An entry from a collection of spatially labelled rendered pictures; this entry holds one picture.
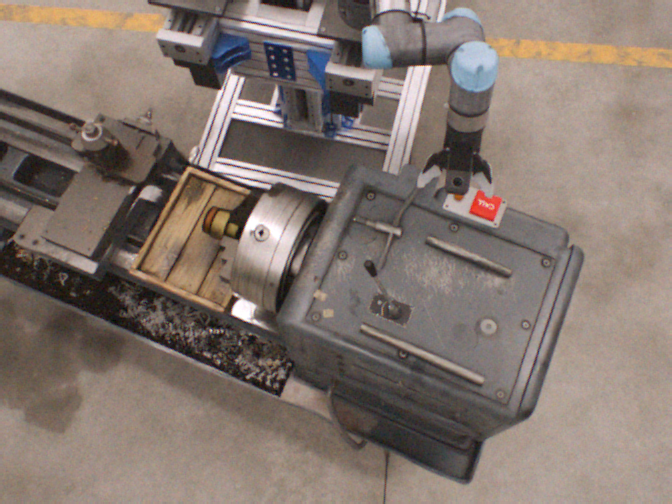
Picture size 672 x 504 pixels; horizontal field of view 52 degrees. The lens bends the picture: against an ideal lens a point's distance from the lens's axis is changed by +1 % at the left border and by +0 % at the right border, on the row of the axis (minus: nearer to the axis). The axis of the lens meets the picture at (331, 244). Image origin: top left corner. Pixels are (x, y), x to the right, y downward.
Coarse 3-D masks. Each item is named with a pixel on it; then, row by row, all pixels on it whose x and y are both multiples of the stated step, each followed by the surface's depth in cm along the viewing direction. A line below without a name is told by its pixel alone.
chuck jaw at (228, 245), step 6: (222, 240) 175; (228, 240) 175; (234, 240) 175; (222, 246) 175; (228, 246) 174; (234, 246) 174; (228, 252) 174; (234, 252) 174; (222, 258) 173; (228, 258) 173; (228, 264) 172; (222, 270) 172; (228, 270) 172; (222, 276) 171; (228, 276) 171; (228, 282) 173; (240, 294) 173
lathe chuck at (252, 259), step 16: (288, 192) 169; (304, 192) 172; (256, 208) 163; (272, 208) 164; (288, 208) 164; (256, 224) 162; (272, 224) 162; (240, 240) 162; (256, 240) 161; (272, 240) 161; (240, 256) 162; (256, 256) 161; (272, 256) 161; (240, 272) 164; (256, 272) 162; (240, 288) 167; (256, 288) 165; (256, 304) 172
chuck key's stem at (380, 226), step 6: (354, 216) 158; (360, 216) 158; (360, 222) 158; (366, 222) 157; (372, 222) 157; (378, 222) 157; (384, 222) 157; (378, 228) 157; (384, 228) 156; (390, 228) 156; (396, 228) 156; (396, 234) 156
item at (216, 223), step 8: (216, 208) 178; (224, 208) 178; (208, 216) 176; (216, 216) 175; (224, 216) 175; (208, 224) 176; (216, 224) 175; (224, 224) 174; (232, 224) 176; (208, 232) 178; (216, 232) 176; (224, 232) 175; (232, 232) 175; (240, 232) 181
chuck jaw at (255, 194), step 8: (256, 192) 169; (264, 192) 170; (272, 192) 168; (248, 200) 170; (256, 200) 169; (240, 208) 172; (248, 208) 171; (232, 216) 174; (240, 216) 173; (248, 216) 172; (240, 224) 174
